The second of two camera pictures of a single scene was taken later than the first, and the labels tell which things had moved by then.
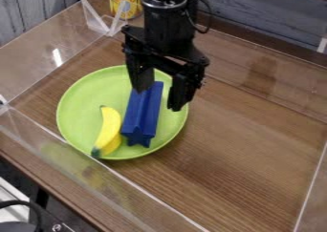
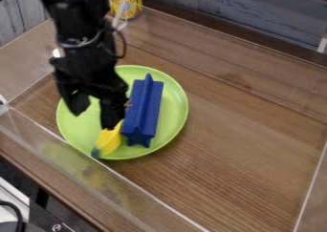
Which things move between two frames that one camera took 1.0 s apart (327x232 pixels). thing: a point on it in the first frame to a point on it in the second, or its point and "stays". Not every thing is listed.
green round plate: x=106 y=88 stays
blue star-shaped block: x=141 y=122 stays
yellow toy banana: x=112 y=137 stays
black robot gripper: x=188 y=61 to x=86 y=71
